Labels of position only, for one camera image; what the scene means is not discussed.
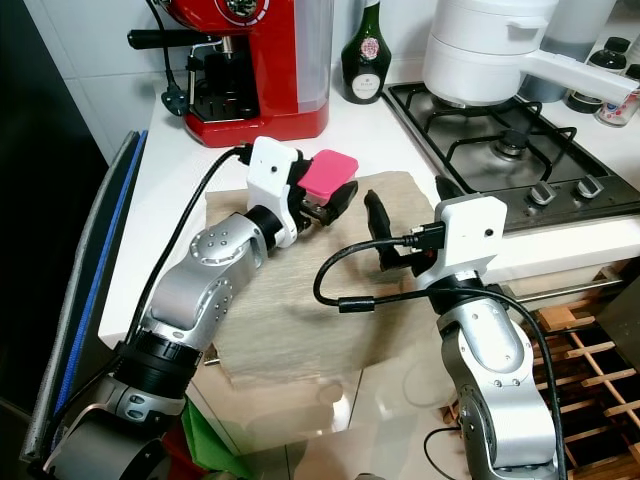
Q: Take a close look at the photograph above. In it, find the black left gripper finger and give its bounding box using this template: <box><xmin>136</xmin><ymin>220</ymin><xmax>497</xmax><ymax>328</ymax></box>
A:
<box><xmin>326</xmin><ymin>180</ymin><xmax>359</xmax><ymax>224</ymax></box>

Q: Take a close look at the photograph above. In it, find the pink lidded food container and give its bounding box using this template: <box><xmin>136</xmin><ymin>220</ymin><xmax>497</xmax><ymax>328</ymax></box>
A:
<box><xmin>297</xmin><ymin>149</ymin><xmax>362</xmax><ymax>201</ymax></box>

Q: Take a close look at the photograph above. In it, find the steel gas hob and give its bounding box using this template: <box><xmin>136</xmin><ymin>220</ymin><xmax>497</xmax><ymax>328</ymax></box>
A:
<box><xmin>383</xmin><ymin>78</ymin><xmax>640</xmax><ymax>234</ymax></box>

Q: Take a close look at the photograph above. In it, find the white lidded pot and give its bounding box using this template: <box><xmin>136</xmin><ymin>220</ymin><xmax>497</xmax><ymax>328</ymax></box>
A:
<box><xmin>420</xmin><ymin>0</ymin><xmax>640</xmax><ymax>111</ymax></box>

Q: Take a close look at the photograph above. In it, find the red coffee machine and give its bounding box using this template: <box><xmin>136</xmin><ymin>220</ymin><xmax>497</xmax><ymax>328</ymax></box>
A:
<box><xmin>126</xmin><ymin>0</ymin><xmax>334</xmax><ymax>149</ymax></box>

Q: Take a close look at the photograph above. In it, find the dark green liqueur bottle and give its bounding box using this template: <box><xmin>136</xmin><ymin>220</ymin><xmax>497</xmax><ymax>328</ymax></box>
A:
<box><xmin>339</xmin><ymin>0</ymin><xmax>392</xmax><ymax>105</ymax></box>

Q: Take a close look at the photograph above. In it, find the black coffee machine plug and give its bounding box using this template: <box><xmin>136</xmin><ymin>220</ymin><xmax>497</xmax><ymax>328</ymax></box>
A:
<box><xmin>145</xmin><ymin>0</ymin><xmax>193</xmax><ymax>117</ymax></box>

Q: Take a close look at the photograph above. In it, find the flower print glass jar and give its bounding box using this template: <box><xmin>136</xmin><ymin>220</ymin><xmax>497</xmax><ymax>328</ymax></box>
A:
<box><xmin>596</xmin><ymin>85</ymin><xmax>640</xmax><ymax>127</ymax></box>

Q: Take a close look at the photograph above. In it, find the wooden slatted rack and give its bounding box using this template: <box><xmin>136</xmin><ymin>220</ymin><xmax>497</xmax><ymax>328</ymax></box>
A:
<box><xmin>438</xmin><ymin>288</ymin><xmax>640</xmax><ymax>480</ymax></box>

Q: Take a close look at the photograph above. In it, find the blue grey canister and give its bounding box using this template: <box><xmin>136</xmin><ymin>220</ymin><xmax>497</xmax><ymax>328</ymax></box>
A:
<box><xmin>538</xmin><ymin>0</ymin><xmax>619</xmax><ymax>63</ymax></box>

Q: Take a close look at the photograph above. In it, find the black lidded jar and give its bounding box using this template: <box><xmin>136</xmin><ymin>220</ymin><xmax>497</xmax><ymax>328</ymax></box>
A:
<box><xmin>598</xmin><ymin>36</ymin><xmax>637</xmax><ymax>73</ymax></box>

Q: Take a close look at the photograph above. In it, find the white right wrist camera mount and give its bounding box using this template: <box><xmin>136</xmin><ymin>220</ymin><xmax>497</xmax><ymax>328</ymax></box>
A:
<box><xmin>415</xmin><ymin>195</ymin><xmax>508</xmax><ymax>293</ymax></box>

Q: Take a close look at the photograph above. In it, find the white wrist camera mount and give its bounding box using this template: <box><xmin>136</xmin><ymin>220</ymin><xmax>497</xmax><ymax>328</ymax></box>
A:
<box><xmin>415</xmin><ymin>195</ymin><xmax>508</xmax><ymax>293</ymax></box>
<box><xmin>247</xmin><ymin>137</ymin><xmax>306</xmax><ymax>248</ymax></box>

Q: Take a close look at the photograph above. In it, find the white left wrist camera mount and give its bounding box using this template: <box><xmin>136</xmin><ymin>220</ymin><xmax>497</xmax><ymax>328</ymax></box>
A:
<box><xmin>247</xmin><ymin>137</ymin><xmax>306</xmax><ymax>248</ymax></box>

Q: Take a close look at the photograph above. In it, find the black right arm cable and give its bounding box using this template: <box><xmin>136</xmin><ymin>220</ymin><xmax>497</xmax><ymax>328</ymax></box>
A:
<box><xmin>313</xmin><ymin>235</ymin><xmax>566</xmax><ymax>451</ymax></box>

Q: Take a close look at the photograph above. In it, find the black floor cable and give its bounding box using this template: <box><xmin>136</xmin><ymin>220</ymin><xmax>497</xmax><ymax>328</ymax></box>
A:
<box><xmin>422</xmin><ymin>427</ymin><xmax>466</xmax><ymax>480</ymax></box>

